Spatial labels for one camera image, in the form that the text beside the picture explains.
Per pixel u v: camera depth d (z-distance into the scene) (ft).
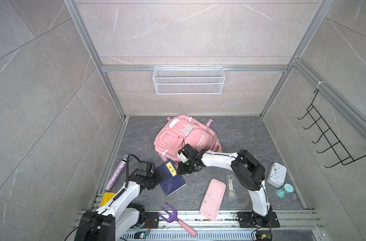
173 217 2.45
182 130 3.41
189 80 3.14
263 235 2.30
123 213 1.88
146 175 2.21
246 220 2.41
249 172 1.68
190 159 2.45
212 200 2.55
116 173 2.82
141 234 2.26
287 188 2.45
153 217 2.40
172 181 2.82
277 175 2.78
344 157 1.91
